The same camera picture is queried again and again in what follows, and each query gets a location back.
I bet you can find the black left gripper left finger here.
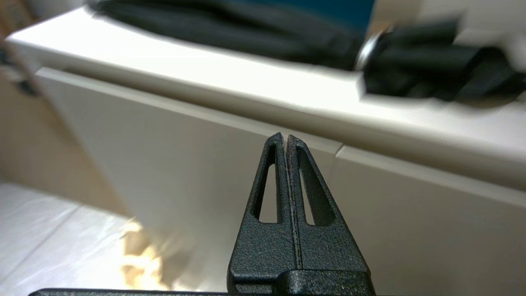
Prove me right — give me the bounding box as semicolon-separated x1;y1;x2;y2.
227;132;298;296

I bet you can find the white cabinet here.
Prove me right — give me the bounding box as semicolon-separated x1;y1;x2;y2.
5;6;526;296

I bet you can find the black folded umbrella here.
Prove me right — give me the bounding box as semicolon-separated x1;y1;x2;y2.
86;0;526;102

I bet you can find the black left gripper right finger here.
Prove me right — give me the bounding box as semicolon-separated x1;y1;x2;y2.
287;135;368;272

